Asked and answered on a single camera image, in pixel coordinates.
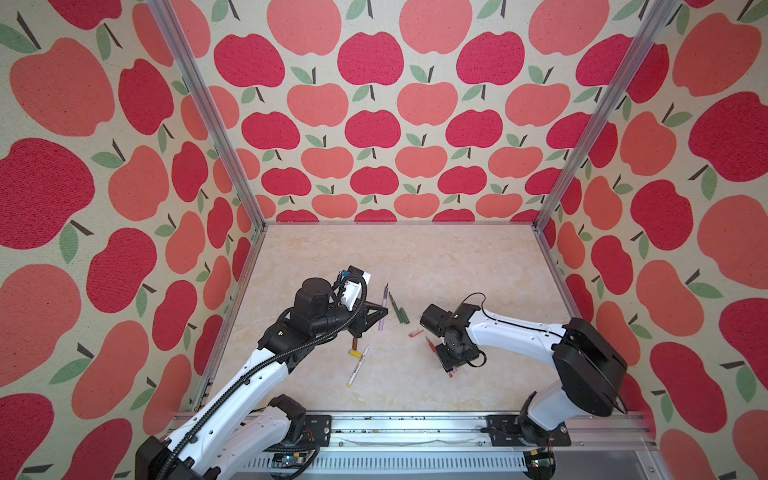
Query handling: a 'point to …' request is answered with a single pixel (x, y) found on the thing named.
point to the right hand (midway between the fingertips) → (458, 359)
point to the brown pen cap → (354, 344)
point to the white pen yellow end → (349, 384)
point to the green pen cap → (404, 316)
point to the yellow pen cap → (355, 353)
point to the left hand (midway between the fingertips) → (388, 314)
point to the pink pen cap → (451, 373)
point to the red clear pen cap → (413, 334)
